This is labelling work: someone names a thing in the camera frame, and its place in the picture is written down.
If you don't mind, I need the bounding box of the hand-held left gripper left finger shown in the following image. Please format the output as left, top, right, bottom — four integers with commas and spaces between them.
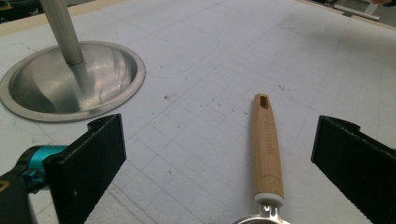
42, 113, 127, 224

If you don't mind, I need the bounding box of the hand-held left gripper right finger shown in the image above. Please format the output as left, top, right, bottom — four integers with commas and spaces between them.
310, 115, 396, 224

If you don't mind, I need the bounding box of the wooden handled metal pan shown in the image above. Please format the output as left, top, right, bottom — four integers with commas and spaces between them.
231, 92, 291, 224

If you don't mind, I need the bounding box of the round metal stand base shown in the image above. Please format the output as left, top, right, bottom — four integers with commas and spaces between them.
0, 40, 147, 123

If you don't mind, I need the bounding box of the metal stand pole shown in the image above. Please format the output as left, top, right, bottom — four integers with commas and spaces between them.
38, 0, 86, 66

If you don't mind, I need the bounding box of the metal bar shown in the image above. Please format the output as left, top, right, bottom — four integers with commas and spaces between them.
333, 3, 381, 22

